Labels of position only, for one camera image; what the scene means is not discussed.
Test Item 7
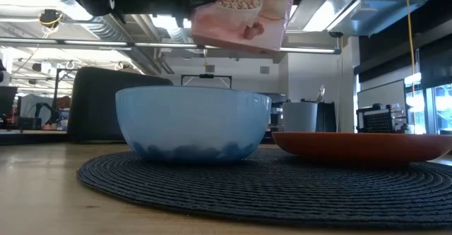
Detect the pink strawberry yogurt cereal box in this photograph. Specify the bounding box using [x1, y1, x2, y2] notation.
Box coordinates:
[190, 0, 297, 55]

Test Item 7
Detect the light blue bowl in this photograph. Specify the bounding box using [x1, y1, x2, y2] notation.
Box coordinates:
[115, 85, 273, 164]

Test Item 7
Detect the orange-red plate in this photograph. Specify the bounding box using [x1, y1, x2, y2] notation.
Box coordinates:
[271, 131, 452, 165]

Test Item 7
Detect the long ceiling light bar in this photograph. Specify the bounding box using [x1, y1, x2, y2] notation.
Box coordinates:
[0, 37, 343, 55]

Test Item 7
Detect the light blue cup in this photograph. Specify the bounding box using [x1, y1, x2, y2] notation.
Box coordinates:
[282, 102, 319, 133]

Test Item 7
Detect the black toaster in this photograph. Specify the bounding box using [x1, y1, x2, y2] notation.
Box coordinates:
[66, 66, 174, 143]

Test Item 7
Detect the black container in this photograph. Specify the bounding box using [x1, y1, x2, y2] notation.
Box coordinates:
[299, 100, 337, 133]

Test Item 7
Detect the dark woven round placemat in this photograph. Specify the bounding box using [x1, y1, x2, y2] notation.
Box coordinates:
[76, 148, 452, 229]

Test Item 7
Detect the whiteboard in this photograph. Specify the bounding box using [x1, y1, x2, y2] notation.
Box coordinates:
[357, 79, 407, 109]

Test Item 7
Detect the black equipment with white labels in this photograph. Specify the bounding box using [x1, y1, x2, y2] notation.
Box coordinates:
[355, 103, 408, 134]

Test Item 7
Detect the black monitor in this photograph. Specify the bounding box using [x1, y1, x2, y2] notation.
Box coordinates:
[0, 85, 18, 116]

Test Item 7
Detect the black rectangular frame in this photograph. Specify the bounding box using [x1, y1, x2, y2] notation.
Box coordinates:
[180, 73, 233, 90]

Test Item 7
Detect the silver ventilation duct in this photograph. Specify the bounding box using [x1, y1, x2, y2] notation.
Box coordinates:
[30, 0, 163, 76]

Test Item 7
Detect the black reel with yellow cable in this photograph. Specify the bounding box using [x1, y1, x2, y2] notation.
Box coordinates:
[38, 8, 64, 28]

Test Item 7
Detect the yellow hanging cable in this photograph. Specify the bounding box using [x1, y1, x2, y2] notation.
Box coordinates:
[405, 0, 417, 88]

